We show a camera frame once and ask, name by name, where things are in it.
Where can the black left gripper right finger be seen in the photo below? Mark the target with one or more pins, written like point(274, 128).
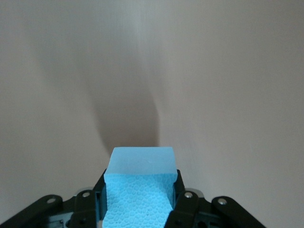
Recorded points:
point(185, 211)

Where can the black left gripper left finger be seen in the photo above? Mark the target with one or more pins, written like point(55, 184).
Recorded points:
point(83, 209)

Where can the blue foam cube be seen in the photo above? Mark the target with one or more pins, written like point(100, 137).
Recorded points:
point(140, 190)

